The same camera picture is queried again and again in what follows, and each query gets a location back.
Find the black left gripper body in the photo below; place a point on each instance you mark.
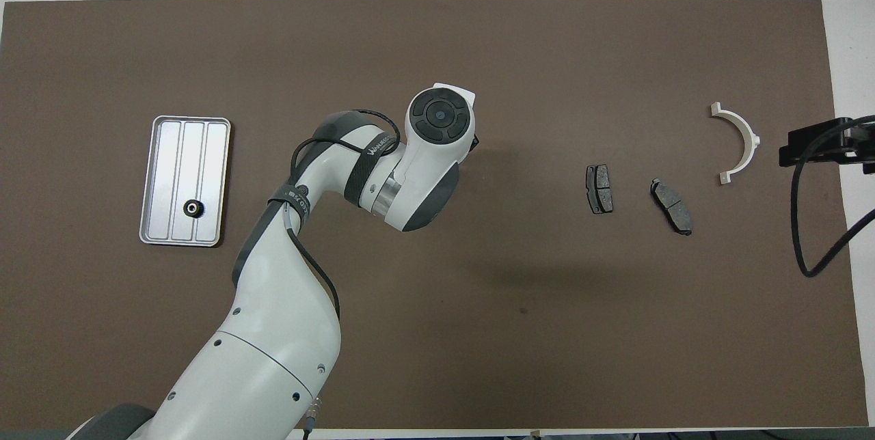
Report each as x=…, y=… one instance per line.
x=474, y=143

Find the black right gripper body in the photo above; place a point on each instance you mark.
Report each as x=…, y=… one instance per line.
x=865, y=153

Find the large black bearing gear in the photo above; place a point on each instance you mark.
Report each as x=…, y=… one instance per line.
x=194, y=208

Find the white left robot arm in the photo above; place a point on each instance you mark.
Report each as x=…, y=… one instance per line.
x=273, y=344

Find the silver metal tray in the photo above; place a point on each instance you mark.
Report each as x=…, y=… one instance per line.
x=171, y=173

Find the short dark brake pad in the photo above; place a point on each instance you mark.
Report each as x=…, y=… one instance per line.
x=600, y=188

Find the long dark brake pad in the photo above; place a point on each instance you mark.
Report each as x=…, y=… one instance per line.
x=671, y=206

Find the brown table mat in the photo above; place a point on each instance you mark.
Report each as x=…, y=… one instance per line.
x=547, y=331

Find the white semicircular bracket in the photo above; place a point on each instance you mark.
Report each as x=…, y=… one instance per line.
x=746, y=132

